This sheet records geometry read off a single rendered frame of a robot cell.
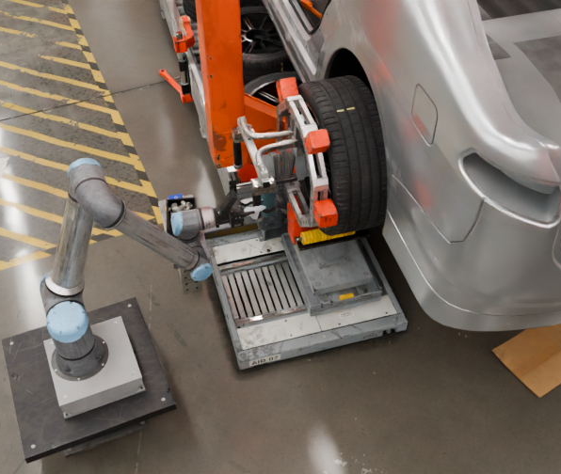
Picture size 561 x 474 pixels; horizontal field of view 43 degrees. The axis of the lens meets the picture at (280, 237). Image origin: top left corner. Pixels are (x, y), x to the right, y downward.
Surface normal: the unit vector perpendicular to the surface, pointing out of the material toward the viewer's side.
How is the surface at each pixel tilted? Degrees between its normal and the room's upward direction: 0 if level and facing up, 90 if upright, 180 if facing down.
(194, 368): 0
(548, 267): 89
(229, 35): 90
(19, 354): 0
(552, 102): 22
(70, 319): 6
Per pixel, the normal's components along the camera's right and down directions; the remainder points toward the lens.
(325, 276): 0.00, -0.69
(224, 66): 0.28, 0.70
